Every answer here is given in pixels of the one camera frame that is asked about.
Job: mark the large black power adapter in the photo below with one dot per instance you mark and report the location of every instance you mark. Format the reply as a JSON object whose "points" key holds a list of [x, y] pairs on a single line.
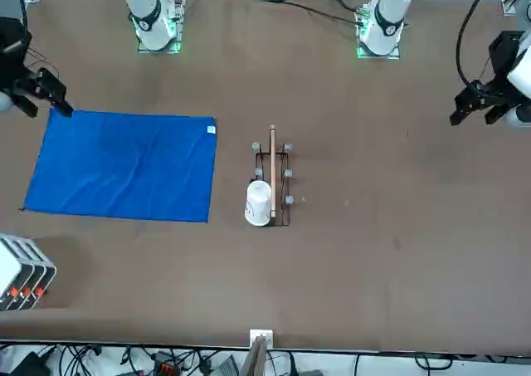
{"points": [[29, 365]]}

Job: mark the aluminium camera mast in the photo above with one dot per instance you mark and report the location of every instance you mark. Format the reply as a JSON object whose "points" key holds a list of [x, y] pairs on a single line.
{"points": [[255, 361]]}

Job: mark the orange and black device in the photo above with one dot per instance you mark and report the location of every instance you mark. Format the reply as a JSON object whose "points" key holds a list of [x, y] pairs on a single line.
{"points": [[166, 368]]}

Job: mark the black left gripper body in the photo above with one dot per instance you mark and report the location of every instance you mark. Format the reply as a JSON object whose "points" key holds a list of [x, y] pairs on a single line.
{"points": [[504, 56]]}

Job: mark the white stacked drawer box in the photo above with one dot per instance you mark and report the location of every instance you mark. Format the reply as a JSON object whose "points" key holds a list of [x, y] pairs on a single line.
{"points": [[8, 268]]}

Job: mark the mast foot bracket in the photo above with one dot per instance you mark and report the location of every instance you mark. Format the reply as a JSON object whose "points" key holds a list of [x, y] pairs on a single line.
{"points": [[261, 333]]}

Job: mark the blue towel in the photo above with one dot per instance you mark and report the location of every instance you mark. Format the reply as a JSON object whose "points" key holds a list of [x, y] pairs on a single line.
{"points": [[124, 164]]}

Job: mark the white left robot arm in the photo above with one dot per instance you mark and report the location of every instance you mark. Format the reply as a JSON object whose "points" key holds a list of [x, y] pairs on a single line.
{"points": [[390, 15]]}

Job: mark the white cup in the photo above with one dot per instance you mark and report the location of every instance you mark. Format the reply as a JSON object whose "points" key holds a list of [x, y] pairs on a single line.
{"points": [[258, 203]]}

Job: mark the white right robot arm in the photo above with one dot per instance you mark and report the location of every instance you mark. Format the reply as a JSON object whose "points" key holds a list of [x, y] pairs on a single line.
{"points": [[145, 2]]}

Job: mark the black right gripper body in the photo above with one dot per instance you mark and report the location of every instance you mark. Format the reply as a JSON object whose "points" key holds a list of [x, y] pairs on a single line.
{"points": [[12, 44]]}

